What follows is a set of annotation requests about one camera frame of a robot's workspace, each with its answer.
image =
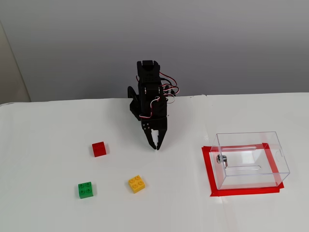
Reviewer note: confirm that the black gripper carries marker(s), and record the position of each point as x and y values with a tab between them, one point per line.
157	124

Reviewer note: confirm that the green lego brick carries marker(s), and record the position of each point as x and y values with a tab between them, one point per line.
86	190

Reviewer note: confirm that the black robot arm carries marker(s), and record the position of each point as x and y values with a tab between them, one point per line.
147	72

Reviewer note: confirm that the yellow lego brick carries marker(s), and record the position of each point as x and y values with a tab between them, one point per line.
136	184

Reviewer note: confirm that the red lego brick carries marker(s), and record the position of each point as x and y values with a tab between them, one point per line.
99	149

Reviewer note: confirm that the transparent plastic box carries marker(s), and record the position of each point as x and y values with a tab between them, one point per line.
251	174

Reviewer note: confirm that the silver metal lock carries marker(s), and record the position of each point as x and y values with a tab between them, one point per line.
222	159

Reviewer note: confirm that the red tape square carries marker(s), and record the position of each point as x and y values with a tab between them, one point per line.
241	192

